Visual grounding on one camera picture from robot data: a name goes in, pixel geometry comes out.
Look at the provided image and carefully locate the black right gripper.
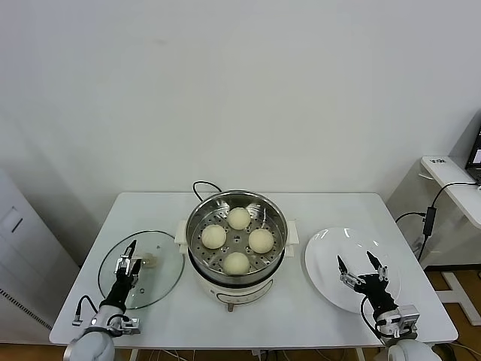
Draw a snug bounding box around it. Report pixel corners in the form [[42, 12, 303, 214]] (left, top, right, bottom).
[[336, 250, 399, 320]]

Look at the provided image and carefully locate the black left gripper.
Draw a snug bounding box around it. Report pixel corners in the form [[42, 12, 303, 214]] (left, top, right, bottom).
[[100, 240, 147, 313]]

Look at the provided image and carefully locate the glass lid with cream handle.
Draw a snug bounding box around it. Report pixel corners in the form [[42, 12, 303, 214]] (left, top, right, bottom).
[[98, 229, 186, 310]]

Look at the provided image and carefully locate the white steamed baozi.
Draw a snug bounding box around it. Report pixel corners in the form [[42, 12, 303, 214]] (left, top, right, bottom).
[[223, 251, 250, 277], [248, 228, 275, 253], [201, 224, 228, 250], [227, 206, 251, 230]]

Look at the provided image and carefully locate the perforated steel steamer basket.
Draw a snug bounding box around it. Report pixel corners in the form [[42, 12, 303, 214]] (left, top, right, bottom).
[[186, 190, 289, 287]]

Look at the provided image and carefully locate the white round plate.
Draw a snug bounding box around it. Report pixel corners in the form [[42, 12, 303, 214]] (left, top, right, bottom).
[[304, 226, 402, 315]]

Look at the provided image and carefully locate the white desk foot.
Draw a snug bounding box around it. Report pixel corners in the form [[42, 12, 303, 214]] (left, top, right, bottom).
[[437, 270, 481, 326]]

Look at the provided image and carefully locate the white cabinet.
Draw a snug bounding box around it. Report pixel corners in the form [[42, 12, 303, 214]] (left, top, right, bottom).
[[0, 165, 82, 343]]

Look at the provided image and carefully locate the cream electric cooker base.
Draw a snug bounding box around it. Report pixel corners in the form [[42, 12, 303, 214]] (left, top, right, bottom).
[[175, 220, 301, 314]]

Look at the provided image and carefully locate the white side desk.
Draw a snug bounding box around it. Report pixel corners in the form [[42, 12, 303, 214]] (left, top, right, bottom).
[[420, 156, 481, 229]]

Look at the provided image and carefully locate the black laptop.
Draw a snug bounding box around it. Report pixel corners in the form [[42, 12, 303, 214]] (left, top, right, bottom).
[[464, 126, 481, 185]]

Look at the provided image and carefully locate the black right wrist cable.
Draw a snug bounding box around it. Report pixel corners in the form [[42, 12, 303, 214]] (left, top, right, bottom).
[[359, 295, 388, 343]]

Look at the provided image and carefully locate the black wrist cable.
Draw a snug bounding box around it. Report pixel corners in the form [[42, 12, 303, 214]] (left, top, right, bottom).
[[71, 295, 101, 326], [359, 295, 388, 343]]

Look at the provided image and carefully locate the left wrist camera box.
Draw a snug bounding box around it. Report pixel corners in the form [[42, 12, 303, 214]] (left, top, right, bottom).
[[112, 315, 142, 335]]

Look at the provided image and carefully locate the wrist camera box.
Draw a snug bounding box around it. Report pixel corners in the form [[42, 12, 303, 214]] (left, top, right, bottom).
[[386, 304, 420, 339], [112, 315, 142, 335]]

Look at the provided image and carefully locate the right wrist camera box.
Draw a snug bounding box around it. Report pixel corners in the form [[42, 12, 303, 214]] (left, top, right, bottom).
[[386, 304, 420, 339]]

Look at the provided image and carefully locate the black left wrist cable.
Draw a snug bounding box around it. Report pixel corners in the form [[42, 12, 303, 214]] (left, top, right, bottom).
[[71, 295, 101, 326]]

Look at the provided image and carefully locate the black power adapter with cable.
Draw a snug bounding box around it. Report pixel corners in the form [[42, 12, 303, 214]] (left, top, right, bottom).
[[394, 183, 478, 264]]

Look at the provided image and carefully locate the black cooker power cord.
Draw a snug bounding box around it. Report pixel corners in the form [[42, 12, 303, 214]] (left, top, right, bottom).
[[192, 181, 226, 204]]

